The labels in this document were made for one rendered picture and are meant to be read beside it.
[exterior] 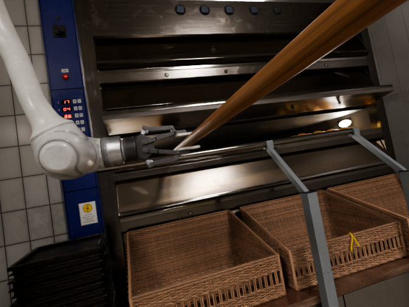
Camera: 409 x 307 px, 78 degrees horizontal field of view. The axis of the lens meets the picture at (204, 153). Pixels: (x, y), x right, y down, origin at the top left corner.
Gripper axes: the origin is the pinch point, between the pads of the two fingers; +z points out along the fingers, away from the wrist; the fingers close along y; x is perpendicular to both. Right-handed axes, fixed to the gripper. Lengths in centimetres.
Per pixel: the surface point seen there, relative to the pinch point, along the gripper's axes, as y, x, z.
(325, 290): 58, 2, 38
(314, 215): 32, 3, 39
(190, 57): -53, -53, 20
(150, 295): 47, -7, -19
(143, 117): -20.1, -43.6, -11.0
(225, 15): -81, -57, 48
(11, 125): -26, -57, -72
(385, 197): 47, -51, 133
